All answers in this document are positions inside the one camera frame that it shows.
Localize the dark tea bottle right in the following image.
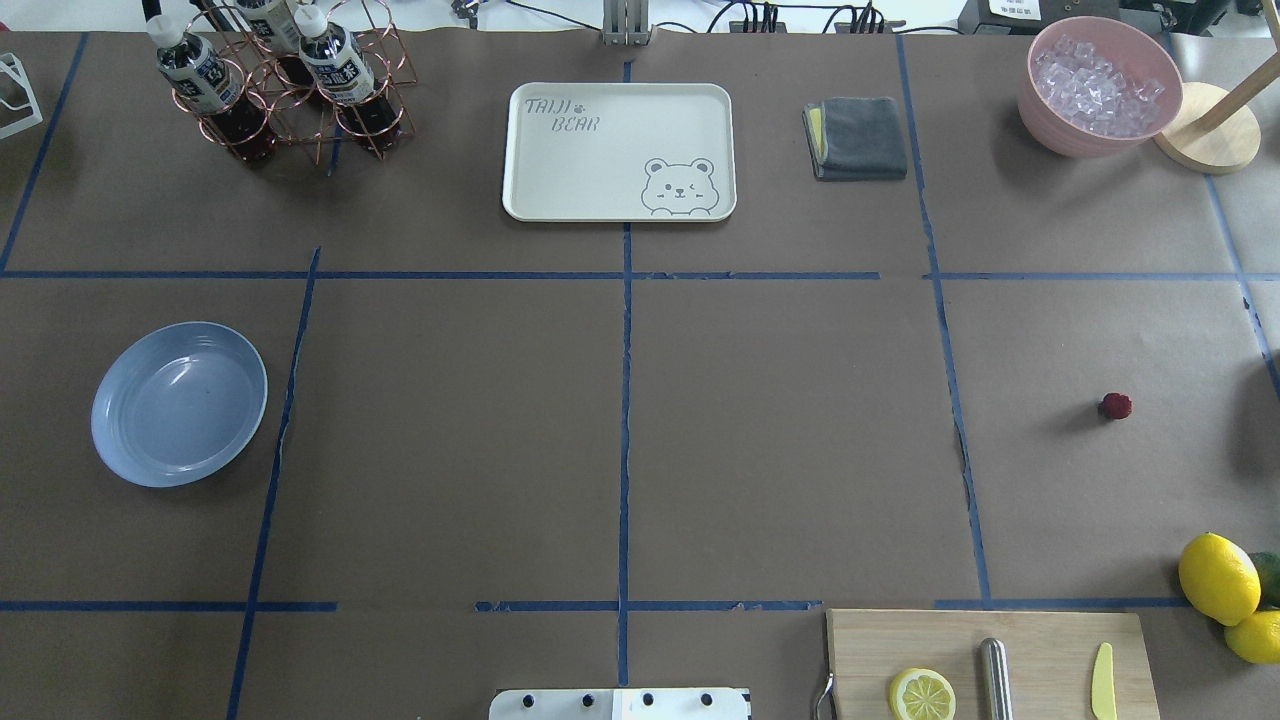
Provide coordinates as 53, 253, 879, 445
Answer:
293, 4, 401, 155

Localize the metal handled knife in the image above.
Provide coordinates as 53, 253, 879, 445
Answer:
979, 637, 1014, 720

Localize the yellow plastic knife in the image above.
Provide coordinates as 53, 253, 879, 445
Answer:
1091, 642, 1117, 720

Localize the lemon half slice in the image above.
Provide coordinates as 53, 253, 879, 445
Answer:
887, 667, 957, 720

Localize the blue round plate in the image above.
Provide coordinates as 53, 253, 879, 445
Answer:
90, 322, 268, 488

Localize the dark tea bottle left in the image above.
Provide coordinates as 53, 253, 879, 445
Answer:
146, 14, 276, 163

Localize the round wooden stand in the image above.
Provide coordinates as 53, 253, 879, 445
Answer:
1155, 53, 1279, 176

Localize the wooden cutting board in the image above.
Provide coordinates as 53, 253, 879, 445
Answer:
826, 609, 1162, 720

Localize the dark tea bottle back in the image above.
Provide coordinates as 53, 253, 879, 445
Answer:
233, 1, 325, 110

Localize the pink bowl of ice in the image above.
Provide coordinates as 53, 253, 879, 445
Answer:
1018, 15, 1183, 158

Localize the dark tea bottle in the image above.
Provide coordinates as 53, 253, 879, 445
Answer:
233, 1, 325, 110
146, 14, 276, 163
293, 4, 401, 155

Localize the large yellow lemon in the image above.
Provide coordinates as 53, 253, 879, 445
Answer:
1178, 532, 1261, 626

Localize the red strawberry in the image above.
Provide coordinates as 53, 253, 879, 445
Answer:
1097, 392, 1134, 421

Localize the grey folded cloth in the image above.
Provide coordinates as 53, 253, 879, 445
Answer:
803, 97, 908, 181

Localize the white wire cup rack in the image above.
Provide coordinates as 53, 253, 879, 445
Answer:
1, 53, 45, 140

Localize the small yellow lemon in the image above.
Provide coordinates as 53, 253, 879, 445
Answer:
1224, 609, 1279, 664

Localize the copper wire bottle rack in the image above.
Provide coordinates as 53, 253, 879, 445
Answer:
177, 1, 419, 170

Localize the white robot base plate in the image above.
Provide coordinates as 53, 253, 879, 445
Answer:
488, 687, 753, 719

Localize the cream bear tray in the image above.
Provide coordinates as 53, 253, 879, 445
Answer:
502, 82, 737, 223

